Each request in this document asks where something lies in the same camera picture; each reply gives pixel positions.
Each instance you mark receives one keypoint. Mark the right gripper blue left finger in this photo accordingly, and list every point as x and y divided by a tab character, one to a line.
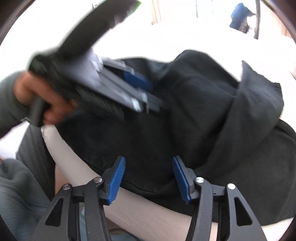
112	180

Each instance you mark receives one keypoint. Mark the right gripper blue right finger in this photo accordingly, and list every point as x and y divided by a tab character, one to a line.
185	180

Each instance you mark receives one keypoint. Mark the black denim pants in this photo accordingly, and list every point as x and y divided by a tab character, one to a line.
227	131

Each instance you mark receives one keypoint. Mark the left forearm grey sleeve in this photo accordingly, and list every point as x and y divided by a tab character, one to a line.
12	111

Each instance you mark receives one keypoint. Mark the left hand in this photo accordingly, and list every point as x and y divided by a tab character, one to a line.
27	86

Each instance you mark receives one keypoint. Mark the white bed mattress sheet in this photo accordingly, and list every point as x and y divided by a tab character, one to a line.
131	212

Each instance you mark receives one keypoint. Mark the blue cloth hanging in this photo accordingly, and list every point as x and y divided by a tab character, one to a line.
239	18

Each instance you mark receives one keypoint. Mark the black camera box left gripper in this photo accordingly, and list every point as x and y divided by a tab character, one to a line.
104	17

